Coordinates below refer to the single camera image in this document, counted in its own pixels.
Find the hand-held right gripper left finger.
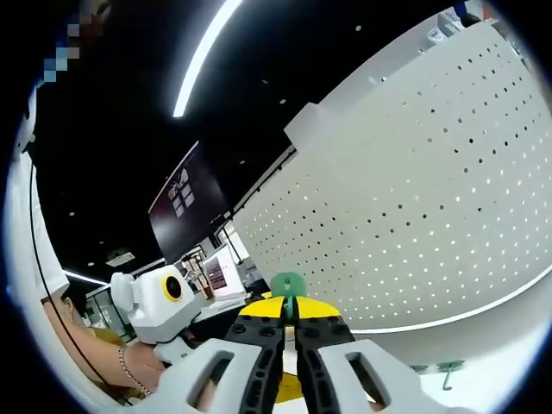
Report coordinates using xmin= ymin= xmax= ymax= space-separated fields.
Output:
xmin=157 ymin=296 xmax=286 ymax=414

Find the ceiling air conditioner unit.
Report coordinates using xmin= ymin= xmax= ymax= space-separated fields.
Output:
xmin=105 ymin=249 xmax=137 ymax=267

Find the short ceiling light strip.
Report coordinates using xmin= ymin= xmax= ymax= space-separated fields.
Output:
xmin=64 ymin=269 xmax=109 ymax=285

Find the large dark wall screen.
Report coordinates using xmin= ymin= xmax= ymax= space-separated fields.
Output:
xmin=147 ymin=140 xmax=229 ymax=264

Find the long ceiling light strip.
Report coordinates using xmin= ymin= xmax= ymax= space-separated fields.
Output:
xmin=172 ymin=0 xmax=245 ymax=118

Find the person's white shirt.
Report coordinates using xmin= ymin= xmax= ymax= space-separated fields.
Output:
xmin=3 ymin=81 xmax=71 ymax=303

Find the silver laptop pink screen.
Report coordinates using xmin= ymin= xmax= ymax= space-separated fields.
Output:
xmin=202 ymin=243 xmax=251 ymax=311

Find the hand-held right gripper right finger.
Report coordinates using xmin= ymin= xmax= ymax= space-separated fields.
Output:
xmin=287 ymin=296 xmax=432 ymax=414

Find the person's left hand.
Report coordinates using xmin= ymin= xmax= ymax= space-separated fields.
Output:
xmin=124 ymin=342 xmax=173 ymax=392

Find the white storage shelf rack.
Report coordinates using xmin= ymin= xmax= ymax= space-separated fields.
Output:
xmin=422 ymin=2 xmax=488 ymax=48

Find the silver chain bracelet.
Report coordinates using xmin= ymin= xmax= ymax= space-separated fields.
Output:
xmin=117 ymin=344 xmax=153 ymax=397

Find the white perforated mounting plate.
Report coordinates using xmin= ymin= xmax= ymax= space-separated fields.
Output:
xmin=232 ymin=19 xmax=552 ymax=336

